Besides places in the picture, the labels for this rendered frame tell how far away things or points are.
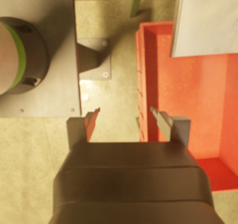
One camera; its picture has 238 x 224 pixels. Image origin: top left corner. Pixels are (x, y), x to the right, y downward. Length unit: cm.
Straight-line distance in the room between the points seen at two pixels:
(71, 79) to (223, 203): 195
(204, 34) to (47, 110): 40
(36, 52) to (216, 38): 40
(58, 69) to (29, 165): 144
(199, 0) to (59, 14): 28
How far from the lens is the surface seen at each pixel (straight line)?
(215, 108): 86
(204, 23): 45
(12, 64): 28
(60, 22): 36
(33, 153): 165
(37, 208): 204
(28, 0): 40
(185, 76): 77
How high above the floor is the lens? 126
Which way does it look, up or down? 75 degrees down
